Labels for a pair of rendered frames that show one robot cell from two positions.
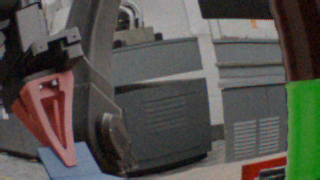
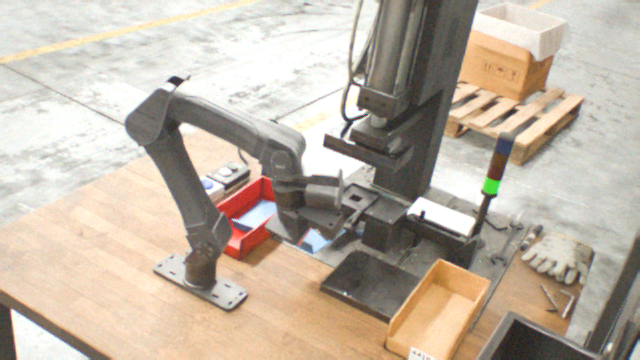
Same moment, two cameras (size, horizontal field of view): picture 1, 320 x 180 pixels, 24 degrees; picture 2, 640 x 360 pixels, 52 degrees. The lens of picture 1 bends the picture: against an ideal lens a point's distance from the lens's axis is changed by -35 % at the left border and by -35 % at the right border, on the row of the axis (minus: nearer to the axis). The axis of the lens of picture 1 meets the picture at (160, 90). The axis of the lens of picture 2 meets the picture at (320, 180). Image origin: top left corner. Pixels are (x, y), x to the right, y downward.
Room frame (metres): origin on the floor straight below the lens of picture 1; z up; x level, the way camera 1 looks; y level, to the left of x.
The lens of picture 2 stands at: (1.03, 1.12, 1.79)
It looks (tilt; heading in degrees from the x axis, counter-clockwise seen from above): 30 degrees down; 253
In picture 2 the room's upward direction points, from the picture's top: 9 degrees clockwise
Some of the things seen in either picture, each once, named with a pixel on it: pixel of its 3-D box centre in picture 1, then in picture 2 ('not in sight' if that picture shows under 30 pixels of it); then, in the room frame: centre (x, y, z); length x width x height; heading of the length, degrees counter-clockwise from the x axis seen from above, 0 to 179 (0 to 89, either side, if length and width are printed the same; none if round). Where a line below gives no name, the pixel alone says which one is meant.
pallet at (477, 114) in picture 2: not in sight; (488, 102); (-1.30, -2.78, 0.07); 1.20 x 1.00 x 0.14; 41
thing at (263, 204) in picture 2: not in sight; (259, 213); (0.78, -0.15, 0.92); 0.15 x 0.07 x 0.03; 54
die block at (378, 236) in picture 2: not in sight; (359, 215); (0.54, -0.11, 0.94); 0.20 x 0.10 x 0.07; 138
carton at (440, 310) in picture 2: not in sight; (440, 315); (0.46, 0.23, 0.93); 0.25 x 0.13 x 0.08; 48
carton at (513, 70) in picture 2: not in sight; (512, 50); (-1.50, -3.01, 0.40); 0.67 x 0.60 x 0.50; 40
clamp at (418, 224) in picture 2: not in sight; (434, 235); (0.39, -0.01, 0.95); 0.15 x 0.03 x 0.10; 138
